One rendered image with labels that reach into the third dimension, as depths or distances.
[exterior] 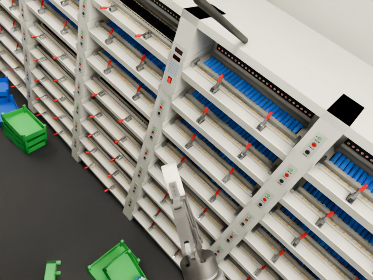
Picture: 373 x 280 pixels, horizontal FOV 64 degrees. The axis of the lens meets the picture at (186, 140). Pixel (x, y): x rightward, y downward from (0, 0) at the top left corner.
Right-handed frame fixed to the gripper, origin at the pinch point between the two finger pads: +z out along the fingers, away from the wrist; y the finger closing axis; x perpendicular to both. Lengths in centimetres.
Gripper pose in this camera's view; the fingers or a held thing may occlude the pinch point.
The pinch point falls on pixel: (172, 180)
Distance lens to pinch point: 62.6
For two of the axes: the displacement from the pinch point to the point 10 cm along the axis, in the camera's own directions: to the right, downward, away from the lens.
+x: -9.5, 2.9, 1.0
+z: -2.9, -9.6, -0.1
